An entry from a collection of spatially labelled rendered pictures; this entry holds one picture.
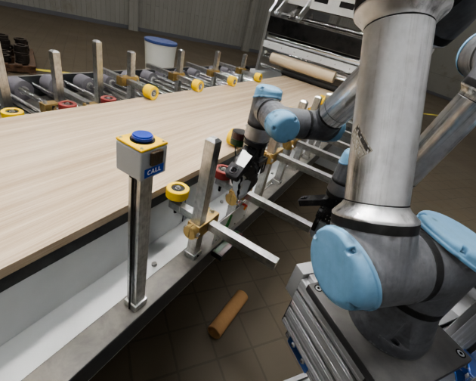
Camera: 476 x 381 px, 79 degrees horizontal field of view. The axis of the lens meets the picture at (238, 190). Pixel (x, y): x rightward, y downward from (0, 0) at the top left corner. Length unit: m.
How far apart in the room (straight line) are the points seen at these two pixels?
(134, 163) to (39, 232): 0.38
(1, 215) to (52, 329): 0.34
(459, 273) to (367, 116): 0.25
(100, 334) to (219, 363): 0.87
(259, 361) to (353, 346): 1.16
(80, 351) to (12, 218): 0.38
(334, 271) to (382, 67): 0.27
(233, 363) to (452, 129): 1.37
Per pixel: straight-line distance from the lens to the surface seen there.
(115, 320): 0.92
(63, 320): 1.04
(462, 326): 0.81
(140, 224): 0.69
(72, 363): 0.88
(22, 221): 0.92
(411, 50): 0.44
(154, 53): 5.56
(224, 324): 1.68
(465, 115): 0.81
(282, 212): 1.12
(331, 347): 0.71
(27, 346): 1.02
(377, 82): 0.43
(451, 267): 0.51
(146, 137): 0.58
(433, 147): 0.82
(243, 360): 1.69
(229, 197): 1.12
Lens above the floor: 1.47
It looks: 32 degrees down
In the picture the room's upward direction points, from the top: 15 degrees clockwise
